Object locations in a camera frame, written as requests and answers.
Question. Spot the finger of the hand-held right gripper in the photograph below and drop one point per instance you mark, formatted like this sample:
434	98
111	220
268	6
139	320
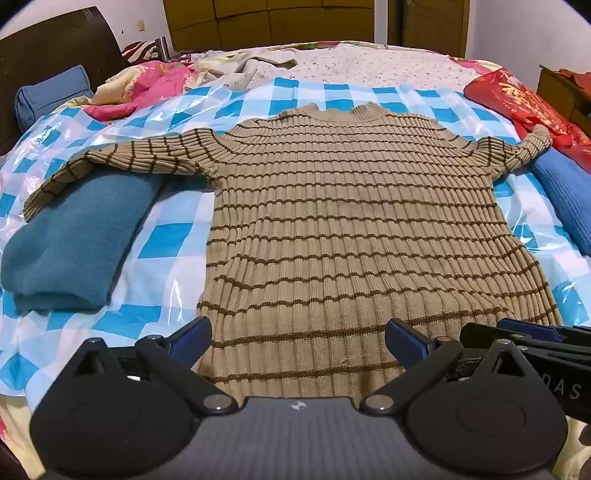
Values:
480	334
526	328

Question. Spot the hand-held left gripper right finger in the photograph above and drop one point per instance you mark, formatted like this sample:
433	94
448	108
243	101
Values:
406	339

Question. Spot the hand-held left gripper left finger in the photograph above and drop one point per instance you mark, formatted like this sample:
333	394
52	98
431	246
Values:
194	334

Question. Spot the beige brown-striped ribbed sweater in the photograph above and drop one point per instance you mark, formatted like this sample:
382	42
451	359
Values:
351	221

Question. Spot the folded blue knit sweater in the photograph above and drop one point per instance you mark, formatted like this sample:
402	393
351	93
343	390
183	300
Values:
565	194

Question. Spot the folded teal fleece sweater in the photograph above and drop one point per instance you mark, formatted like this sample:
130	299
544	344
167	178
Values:
69	249

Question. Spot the red gold-printed bag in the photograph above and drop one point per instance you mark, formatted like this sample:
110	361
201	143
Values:
521	99

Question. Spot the wooden nightstand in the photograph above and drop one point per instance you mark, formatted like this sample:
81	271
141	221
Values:
554	94

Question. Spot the pink floral quilt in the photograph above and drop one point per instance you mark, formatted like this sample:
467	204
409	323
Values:
134	90

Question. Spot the blue white checkered plastic sheet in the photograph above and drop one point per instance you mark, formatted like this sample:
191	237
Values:
286	99

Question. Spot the crumpled beige cloth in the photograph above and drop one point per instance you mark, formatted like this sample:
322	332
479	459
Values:
251	69

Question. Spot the blue pillow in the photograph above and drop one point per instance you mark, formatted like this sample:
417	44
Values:
51	99

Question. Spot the white floral bedsheet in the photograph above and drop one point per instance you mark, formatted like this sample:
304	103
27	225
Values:
383	64

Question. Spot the metal thermos bottle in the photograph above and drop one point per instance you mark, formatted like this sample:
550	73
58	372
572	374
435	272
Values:
161	47

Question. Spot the red white striped cloth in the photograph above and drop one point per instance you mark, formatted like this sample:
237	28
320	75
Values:
138	50

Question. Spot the brown wooden door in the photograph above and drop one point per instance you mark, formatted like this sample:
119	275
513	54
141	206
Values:
429	25

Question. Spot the brown wooden wardrobe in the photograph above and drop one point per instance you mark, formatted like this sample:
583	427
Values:
277	23

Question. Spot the dark wooden headboard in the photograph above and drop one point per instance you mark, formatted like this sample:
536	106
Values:
51	44

